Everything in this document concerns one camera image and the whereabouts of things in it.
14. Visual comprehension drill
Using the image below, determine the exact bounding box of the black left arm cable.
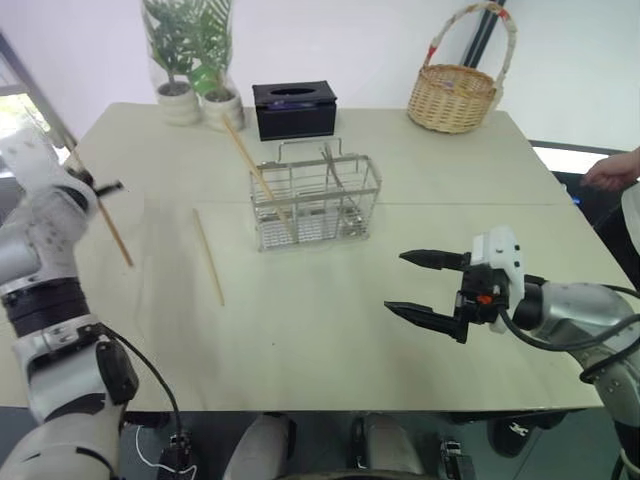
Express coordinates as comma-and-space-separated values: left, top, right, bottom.
99, 329, 199, 480

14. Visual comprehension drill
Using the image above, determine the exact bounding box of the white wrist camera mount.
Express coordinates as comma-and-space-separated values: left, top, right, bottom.
0, 127, 71, 195
471, 225, 527, 334

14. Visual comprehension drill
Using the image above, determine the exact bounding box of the bystander white garment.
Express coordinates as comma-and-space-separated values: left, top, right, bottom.
619, 182, 640, 264

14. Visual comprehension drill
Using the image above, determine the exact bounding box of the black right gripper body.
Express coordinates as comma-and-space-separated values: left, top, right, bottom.
452, 264, 512, 327

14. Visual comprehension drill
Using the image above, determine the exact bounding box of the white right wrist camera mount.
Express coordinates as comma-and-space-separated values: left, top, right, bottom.
471, 225, 527, 334

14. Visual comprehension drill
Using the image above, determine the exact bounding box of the potted plant in white pot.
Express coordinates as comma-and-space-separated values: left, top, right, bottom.
142, 0, 202, 127
187, 0, 247, 133

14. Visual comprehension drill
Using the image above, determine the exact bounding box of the black shoe with white logo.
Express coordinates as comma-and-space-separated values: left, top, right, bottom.
487, 412, 567, 459

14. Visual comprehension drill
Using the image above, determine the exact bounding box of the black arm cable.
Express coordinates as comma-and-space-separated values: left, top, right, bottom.
497, 285, 640, 386
99, 329, 199, 480

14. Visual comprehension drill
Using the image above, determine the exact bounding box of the bystander bare hand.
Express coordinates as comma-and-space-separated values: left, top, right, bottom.
583, 155, 627, 193

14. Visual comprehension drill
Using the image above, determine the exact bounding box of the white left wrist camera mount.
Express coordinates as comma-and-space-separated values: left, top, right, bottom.
0, 127, 71, 195

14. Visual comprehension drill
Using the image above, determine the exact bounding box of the wooden chopstick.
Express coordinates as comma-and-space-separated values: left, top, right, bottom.
192, 208, 226, 307
219, 113, 297, 237
69, 147, 135, 268

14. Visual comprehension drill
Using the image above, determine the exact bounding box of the wicker basket with handle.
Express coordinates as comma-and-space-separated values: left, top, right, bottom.
406, 1, 519, 135

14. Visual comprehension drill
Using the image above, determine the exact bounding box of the thin white cable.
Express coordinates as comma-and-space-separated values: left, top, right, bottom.
133, 424, 169, 470

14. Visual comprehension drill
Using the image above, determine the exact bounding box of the metal wire basket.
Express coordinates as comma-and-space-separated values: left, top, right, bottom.
248, 138, 384, 254

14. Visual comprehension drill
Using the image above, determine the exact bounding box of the black tissue box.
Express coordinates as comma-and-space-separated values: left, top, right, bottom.
251, 79, 338, 143

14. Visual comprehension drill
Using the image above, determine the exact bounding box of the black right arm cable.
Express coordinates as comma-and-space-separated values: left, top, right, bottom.
497, 285, 640, 386

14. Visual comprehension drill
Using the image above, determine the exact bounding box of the grey robot leg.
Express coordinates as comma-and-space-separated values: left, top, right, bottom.
234, 413, 297, 480
349, 412, 427, 480

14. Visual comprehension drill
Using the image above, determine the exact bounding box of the black vertical post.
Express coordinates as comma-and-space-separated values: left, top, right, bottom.
467, 0, 502, 69

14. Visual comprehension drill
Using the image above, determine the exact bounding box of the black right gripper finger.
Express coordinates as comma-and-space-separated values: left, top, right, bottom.
383, 300, 470, 345
398, 248, 473, 274

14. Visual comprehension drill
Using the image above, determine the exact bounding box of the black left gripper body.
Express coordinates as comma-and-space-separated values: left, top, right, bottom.
67, 168, 99, 189

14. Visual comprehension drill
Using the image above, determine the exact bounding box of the grey window frame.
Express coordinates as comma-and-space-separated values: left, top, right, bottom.
0, 29, 80, 151

